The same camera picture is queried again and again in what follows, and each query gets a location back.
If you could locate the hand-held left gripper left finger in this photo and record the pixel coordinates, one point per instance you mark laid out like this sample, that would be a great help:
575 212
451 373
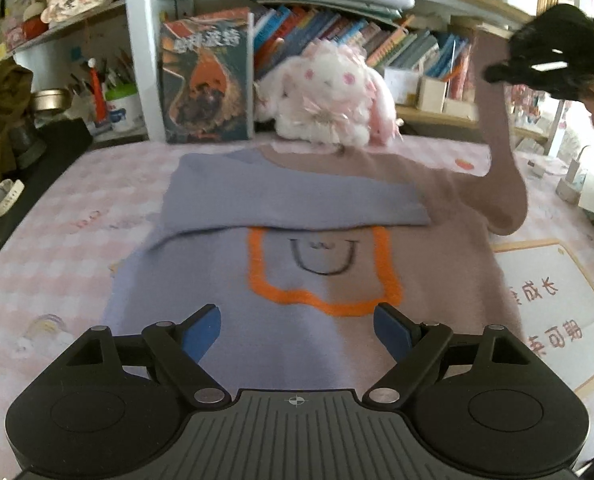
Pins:
202 332

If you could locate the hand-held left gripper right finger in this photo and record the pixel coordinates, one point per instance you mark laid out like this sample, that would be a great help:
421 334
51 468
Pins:
392 332

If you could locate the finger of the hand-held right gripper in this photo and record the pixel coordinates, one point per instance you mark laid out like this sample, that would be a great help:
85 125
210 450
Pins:
502 72

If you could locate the purple and beige sweater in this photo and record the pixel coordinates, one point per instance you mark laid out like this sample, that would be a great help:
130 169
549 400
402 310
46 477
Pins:
297 220

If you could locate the flat white box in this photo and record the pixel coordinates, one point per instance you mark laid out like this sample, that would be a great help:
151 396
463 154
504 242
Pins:
459 109

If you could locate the cream storage box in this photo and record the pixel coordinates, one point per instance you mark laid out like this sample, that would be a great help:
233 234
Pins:
432 95

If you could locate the white card holder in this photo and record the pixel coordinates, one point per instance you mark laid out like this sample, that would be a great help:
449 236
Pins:
402 85

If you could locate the white usb adapter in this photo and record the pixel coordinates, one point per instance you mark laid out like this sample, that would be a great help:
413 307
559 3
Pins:
536 169

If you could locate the white charger plug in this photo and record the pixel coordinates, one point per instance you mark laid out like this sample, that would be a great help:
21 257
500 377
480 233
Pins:
569 187

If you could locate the white pink plush bunny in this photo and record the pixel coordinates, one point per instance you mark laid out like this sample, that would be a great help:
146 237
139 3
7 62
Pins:
327 90

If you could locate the pink checked printed desk mat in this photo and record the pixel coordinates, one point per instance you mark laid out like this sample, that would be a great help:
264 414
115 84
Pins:
52 240

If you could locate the row of colourful books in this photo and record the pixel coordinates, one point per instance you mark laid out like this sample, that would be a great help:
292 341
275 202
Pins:
327 25

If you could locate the black side stand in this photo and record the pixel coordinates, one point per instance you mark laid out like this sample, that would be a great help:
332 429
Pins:
62 145

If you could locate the white wristwatch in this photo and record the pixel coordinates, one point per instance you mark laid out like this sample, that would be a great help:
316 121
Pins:
4 197

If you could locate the dragon cover book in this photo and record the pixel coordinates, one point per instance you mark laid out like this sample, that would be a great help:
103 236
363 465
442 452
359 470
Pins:
202 85

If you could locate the dark metal cup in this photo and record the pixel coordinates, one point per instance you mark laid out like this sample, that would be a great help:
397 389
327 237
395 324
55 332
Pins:
27 142

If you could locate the pen cup with pens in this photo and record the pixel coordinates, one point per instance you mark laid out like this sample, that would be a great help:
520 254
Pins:
79 105

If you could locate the red tassel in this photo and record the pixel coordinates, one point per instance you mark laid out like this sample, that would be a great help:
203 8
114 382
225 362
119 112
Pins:
97 95

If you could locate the round metal tin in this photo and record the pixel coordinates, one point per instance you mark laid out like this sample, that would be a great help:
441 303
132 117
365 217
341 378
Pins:
49 101

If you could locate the white wooden desk bookshelf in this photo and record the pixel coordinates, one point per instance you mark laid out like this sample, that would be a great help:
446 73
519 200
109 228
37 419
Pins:
137 60

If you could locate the olive jacket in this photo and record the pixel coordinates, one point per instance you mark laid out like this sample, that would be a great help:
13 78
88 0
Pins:
2 110

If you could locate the red and white figurine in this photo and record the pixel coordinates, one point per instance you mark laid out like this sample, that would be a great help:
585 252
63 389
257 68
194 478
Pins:
34 25

